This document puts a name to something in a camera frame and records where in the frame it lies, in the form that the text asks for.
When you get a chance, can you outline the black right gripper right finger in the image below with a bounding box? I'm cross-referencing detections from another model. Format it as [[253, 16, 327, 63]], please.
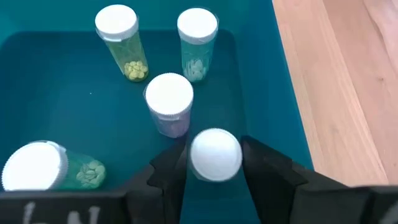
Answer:
[[241, 135, 348, 224]]

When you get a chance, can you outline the white ball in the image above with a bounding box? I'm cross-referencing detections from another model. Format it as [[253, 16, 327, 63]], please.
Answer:
[[1, 139, 108, 192], [176, 7, 220, 83], [143, 72, 195, 139], [94, 4, 150, 83]]

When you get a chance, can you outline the dark blue plastic bin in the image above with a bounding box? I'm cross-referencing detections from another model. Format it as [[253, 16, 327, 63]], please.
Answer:
[[0, 0, 315, 224]]

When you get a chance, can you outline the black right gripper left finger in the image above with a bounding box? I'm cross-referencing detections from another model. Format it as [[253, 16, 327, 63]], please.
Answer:
[[125, 141, 189, 224]]

